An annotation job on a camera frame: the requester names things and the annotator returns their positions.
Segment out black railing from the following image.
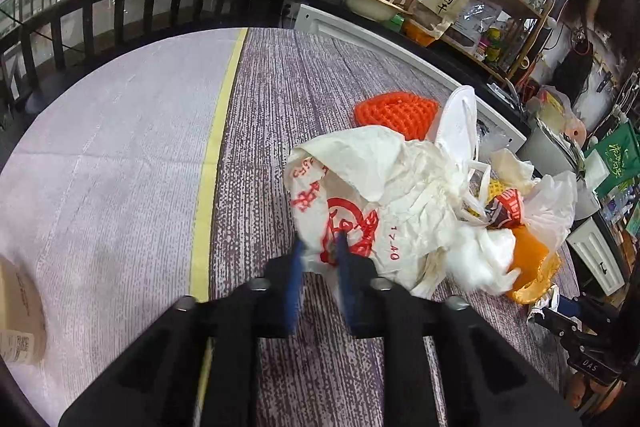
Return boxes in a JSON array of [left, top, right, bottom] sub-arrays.
[[0, 0, 256, 108]]

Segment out white table cover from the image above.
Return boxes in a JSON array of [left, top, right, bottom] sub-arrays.
[[0, 28, 246, 427]]

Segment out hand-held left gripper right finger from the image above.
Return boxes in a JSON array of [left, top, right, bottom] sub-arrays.
[[334, 232, 583, 427]]

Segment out beige cardboard box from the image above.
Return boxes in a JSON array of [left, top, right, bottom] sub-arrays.
[[0, 257, 47, 365]]

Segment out small colourful bottles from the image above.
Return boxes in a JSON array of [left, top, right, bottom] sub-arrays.
[[480, 27, 503, 62]]

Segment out orange plastic bag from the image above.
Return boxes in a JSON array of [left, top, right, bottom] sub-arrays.
[[505, 227, 563, 305]]

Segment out cream bowl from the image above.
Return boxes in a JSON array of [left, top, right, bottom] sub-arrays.
[[340, 0, 413, 20]]

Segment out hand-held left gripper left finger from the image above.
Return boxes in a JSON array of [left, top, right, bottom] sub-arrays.
[[59, 241, 306, 427]]

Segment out green printed bag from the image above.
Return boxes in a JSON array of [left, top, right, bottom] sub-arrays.
[[587, 117, 640, 200]]

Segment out clear packet dark contents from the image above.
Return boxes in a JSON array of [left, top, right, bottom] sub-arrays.
[[452, 0, 503, 48]]

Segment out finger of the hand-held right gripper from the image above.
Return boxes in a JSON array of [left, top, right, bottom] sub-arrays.
[[529, 306, 583, 345]]

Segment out yellow foam fruit net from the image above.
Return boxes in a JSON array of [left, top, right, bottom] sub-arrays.
[[470, 179, 503, 223]]

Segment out orange foam fruit net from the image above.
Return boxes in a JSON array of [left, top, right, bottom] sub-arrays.
[[354, 92, 441, 140]]

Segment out pink tape roll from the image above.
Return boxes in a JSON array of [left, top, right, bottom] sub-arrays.
[[560, 114, 587, 142]]

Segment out orange packet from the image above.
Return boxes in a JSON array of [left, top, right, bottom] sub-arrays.
[[404, 19, 441, 48]]

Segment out yellow tape strip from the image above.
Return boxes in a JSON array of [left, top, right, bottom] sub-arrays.
[[192, 28, 248, 303]]

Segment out red snack wrapper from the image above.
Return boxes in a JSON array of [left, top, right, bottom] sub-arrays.
[[485, 188, 526, 230]]

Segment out plain white plastic bag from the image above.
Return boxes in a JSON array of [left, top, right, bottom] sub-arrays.
[[435, 86, 483, 168]]

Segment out white red-printed plastic bag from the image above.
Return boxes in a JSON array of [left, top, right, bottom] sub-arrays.
[[284, 127, 521, 300]]

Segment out black hanging bag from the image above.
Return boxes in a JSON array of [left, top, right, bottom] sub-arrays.
[[555, 39, 596, 102]]

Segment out white drawer cabinet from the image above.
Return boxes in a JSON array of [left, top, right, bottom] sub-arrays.
[[567, 212, 626, 295]]

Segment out cloudy plastic bag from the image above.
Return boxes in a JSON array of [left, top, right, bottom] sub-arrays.
[[522, 171, 578, 253]]

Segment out grey white printer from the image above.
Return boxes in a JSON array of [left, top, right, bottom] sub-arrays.
[[515, 117, 601, 220]]

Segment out clear bag yellow contents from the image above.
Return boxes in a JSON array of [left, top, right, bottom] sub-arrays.
[[530, 87, 573, 128]]

